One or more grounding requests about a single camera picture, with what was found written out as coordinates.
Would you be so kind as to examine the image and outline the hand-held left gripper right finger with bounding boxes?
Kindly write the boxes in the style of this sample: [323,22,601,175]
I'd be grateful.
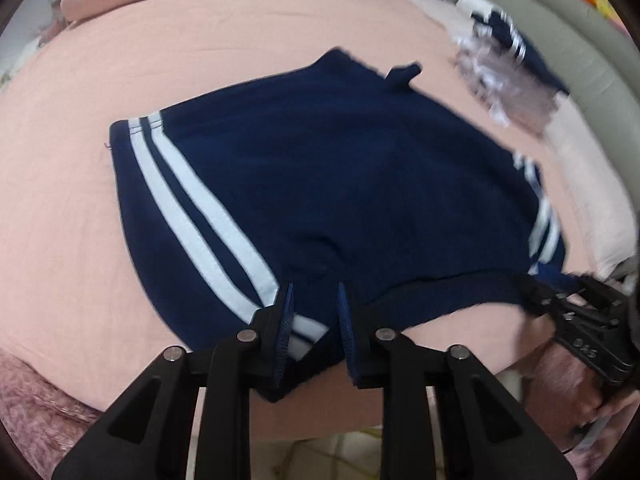
[338,282,574,480]

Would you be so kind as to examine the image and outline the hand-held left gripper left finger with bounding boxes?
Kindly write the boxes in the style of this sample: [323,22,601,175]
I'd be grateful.
[52,283,295,480]

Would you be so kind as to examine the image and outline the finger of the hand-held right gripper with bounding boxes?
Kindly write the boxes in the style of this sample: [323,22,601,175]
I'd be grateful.
[515,272,581,317]

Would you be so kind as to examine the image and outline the navy shorts with white stripes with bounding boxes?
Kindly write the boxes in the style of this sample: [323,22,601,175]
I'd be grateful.
[108,48,568,403]

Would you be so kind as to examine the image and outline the person's right hand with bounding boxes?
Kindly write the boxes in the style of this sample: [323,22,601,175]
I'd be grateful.
[527,347,608,443]

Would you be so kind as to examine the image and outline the pale pink folded blanket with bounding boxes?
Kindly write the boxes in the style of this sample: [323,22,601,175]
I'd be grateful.
[542,102,638,283]

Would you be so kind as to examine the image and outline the grey and white crumpled garment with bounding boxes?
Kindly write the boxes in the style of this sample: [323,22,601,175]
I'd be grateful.
[452,30,560,137]

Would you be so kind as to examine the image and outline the navy garment with white stripes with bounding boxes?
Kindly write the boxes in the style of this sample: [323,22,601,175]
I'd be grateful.
[470,9,572,97]

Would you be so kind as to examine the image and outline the pink fuzzy blanket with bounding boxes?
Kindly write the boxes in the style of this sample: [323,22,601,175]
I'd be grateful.
[0,347,103,480]

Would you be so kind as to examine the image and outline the pink bed sheet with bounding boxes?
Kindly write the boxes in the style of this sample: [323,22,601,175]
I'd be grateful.
[0,0,608,442]

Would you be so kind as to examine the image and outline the grey padded bed frame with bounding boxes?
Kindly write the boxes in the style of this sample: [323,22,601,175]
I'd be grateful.
[445,0,640,171]

